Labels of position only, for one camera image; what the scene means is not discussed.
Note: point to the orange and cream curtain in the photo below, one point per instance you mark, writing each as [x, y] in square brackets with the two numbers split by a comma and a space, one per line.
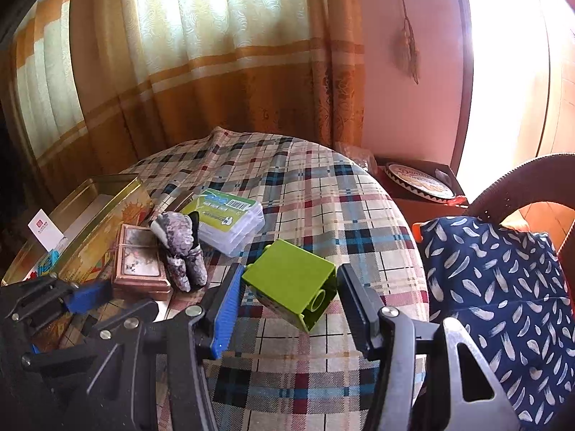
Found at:
[202, 54]

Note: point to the white purple card box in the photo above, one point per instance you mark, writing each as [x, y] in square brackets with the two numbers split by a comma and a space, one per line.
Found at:
[42, 229]

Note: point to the clear floss pick box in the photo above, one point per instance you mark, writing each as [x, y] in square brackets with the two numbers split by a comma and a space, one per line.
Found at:
[229, 224]

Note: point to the clear plastic bag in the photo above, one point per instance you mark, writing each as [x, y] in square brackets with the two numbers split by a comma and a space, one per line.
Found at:
[359, 155]

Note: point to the round patterned tin lid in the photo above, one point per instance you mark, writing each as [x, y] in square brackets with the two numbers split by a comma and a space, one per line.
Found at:
[417, 182]

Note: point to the green toy brick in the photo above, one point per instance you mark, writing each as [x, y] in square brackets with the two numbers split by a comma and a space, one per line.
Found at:
[287, 274]

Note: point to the hanging tassel ornament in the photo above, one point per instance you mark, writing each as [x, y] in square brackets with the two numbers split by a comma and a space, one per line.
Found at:
[406, 45]

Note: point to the blue toy brick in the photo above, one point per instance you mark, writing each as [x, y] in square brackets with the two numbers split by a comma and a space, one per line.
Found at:
[48, 262]

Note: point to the blue feather print cushion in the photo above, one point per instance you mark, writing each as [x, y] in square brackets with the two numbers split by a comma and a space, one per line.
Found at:
[494, 301]

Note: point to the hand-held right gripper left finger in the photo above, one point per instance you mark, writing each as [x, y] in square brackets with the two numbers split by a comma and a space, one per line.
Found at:
[224, 305]

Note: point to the gold tin box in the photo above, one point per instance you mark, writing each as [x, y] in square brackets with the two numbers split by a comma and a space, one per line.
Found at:
[112, 229]

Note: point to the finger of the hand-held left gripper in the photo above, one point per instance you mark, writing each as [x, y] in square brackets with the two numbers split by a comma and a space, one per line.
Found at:
[130, 318]
[90, 294]

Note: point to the copper card box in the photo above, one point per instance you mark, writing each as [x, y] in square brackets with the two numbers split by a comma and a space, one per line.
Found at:
[134, 260]

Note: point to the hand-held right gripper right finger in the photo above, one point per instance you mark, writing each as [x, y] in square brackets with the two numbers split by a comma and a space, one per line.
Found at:
[359, 309]

